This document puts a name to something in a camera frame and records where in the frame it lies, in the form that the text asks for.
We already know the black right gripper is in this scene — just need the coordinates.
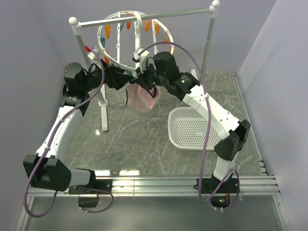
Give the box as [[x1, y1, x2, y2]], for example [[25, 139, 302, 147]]
[[136, 61, 168, 92]]

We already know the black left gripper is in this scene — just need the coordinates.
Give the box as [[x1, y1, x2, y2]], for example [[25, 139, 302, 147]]
[[81, 59, 133, 92]]

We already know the teal front clothes peg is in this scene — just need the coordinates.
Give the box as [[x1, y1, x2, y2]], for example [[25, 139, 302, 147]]
[[126, 70, 135, 84]]

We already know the pink underwear navy trim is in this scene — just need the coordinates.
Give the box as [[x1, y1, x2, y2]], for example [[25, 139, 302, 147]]
[[126, 83, 161, 113]]

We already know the white round clip hanger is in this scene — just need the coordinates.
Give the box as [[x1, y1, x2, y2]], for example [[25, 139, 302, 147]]
[[97, 19, 174, 72]]

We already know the white perforated plastic basket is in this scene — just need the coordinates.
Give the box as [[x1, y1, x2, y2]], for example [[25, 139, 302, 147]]
[[168, 107, 208, 151]]

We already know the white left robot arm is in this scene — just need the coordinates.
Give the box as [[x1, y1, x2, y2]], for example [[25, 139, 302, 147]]
[[23, 63, 133, 193]]

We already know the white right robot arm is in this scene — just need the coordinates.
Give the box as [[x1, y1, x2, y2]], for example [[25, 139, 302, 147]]
[[133, 49, 251, 193]]

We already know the orange left clothes peg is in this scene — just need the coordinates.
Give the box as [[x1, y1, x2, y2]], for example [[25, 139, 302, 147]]
[[104, 50, 110, 64]]

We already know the orange right middle peg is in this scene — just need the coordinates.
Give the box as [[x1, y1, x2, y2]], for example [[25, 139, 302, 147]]
[[164, 30, 170, 44]]

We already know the teal left back peg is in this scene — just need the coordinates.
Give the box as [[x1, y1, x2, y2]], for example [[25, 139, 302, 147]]
[[99, 36, 106, 48]]

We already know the orange right upper peg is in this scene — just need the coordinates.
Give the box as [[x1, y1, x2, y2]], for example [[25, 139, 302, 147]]
[[154, 23, 161, 37]]

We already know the orange right back peg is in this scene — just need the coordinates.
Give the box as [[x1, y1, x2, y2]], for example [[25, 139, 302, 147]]
[[144, 20, 152, 32]]

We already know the orange back left peg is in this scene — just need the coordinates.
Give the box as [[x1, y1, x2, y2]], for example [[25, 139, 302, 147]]
[[105, 25, 111, 39]]

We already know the white clothes rack stand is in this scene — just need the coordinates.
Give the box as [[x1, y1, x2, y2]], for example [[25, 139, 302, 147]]
[[63, 0, 220, 118]]

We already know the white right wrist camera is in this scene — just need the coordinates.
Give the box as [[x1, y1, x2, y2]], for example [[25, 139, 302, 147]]
[[132, 47, 150, 73]]

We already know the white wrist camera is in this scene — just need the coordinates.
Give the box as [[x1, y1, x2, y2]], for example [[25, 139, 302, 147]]
[[83, 46, 106, 63], [132, 47, 150, 73]]

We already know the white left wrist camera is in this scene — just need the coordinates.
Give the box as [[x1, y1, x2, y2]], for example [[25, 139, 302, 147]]
[[83, 46, 106, 63]]

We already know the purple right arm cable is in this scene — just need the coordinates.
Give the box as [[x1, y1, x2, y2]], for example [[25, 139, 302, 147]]
[[141, 41, 241, 211]]

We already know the aluminium mounting rail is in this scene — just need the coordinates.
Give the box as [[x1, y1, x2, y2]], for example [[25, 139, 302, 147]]
[[26, 175, 282, 197]]

